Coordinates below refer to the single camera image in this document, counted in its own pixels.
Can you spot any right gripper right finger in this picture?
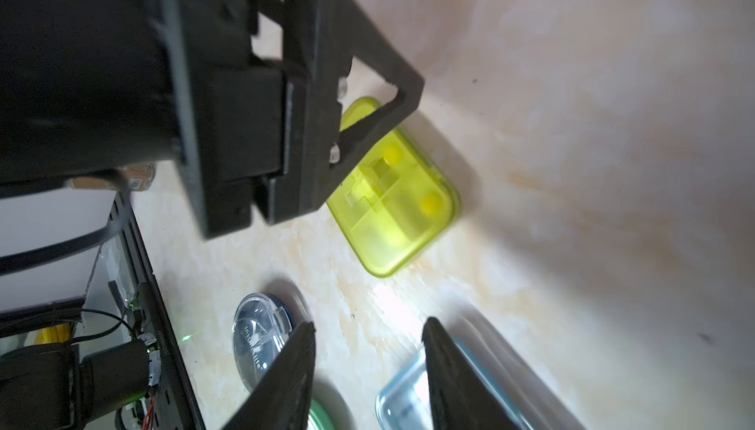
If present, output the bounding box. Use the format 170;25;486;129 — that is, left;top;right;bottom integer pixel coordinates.
422;317;517;429

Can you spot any teal rectangular pillbox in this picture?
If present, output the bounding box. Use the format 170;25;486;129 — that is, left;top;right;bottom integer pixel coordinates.
376;338;534;429

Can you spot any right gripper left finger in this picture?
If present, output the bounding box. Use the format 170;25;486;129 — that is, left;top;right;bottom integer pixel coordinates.
224;322;316;430

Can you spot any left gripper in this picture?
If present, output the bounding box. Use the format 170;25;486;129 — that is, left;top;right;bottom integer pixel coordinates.
1;0;253;239

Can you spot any green round pillbox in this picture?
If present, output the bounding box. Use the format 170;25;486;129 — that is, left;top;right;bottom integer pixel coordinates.
307;400;335;430

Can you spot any navy round pillbox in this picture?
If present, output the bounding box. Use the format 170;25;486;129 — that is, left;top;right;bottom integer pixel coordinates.
232;292;295;393

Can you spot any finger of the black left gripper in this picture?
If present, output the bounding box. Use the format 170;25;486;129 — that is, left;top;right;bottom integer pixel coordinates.
256;0;425;225

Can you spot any lime green pillbox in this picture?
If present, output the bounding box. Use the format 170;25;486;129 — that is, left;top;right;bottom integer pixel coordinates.
326;127;461;278

